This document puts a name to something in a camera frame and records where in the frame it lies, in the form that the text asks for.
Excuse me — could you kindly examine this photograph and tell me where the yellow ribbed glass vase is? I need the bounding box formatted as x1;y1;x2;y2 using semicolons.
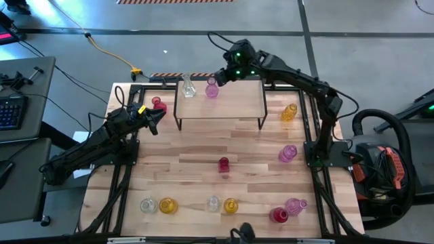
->
280;102;298;122
222;197;239;215

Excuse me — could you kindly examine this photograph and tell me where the grey desk top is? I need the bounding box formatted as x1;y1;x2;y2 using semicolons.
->
0;137;52;224
0;56;57;145

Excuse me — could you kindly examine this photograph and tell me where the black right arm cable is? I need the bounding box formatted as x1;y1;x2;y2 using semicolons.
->
206;31;360;143

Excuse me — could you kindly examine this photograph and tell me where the black orange shop vacuum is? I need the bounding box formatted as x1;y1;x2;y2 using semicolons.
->
349;134;413;221

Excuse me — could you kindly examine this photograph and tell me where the black backlit keyboard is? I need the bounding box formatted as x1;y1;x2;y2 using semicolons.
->
0;95;30;131

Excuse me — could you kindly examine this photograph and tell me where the wide yellow glass vase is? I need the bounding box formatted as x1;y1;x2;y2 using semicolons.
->
158;197;179;216

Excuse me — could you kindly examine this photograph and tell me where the small clear glass vase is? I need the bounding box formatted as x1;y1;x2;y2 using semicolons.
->
206;195;222;214

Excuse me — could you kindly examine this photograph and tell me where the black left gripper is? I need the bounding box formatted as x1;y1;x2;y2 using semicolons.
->
117;106;167;137

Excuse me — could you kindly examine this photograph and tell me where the wooden shelf black metal frame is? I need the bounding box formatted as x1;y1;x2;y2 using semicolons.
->
172;75;269;131

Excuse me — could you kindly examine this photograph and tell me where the black computer mouse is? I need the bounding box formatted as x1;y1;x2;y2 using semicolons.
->
0;159;15;190

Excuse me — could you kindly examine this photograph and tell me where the black vacuum hose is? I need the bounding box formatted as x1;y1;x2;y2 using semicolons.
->
351;108;420;231

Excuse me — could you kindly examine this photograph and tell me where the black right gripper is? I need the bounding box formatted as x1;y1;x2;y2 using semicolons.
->
214;39;258;87

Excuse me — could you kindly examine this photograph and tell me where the black aluminium table frame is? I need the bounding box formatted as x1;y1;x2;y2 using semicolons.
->
79;83;363;238

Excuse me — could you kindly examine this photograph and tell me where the small pink glass vase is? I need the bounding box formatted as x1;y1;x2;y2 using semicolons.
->
204;77;220;100

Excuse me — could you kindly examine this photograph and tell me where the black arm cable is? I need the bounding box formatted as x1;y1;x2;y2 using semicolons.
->
87;84;128;135
206;31;360;143

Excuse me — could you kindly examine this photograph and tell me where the wide red glass vase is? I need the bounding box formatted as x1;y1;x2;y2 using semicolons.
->
269;207;289;224

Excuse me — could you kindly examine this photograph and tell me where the tall pink glass vase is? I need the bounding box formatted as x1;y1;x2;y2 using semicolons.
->
284;197;309;217

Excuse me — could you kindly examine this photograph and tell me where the conical red glass vase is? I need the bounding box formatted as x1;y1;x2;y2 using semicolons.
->
151;96;167;115

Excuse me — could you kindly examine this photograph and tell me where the black clamp tool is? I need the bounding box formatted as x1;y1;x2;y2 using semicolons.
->
0;66;45;92

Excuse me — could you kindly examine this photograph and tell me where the pink ribbed glass vase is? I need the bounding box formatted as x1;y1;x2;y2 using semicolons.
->
277;144;298;163

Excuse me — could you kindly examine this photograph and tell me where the slim red glass vase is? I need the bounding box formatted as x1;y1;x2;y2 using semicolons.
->
217;157;231;174

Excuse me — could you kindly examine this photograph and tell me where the round clear glass vase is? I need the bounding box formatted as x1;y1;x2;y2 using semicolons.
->
140;197;159;215

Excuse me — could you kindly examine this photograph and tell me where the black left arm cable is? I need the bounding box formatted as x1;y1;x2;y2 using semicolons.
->
87;84;128;135

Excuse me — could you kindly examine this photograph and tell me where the thin black floor cable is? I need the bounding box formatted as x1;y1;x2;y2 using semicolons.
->
414;0;434;16

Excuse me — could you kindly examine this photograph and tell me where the monitor with pink screen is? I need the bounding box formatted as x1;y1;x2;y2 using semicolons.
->
0;12;26;47

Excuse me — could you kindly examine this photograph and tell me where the yellow extension cord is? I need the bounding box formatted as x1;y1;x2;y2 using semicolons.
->
47;0;144;76

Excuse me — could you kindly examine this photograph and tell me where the black stand with green light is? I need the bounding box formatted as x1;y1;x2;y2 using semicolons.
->
372;87;434;135

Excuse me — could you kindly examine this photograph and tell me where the black device with cable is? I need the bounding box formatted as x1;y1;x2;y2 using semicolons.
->
229;222;256;244

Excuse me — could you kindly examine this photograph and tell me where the tall clear glass vase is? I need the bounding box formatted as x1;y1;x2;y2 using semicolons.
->
181;72;197;99

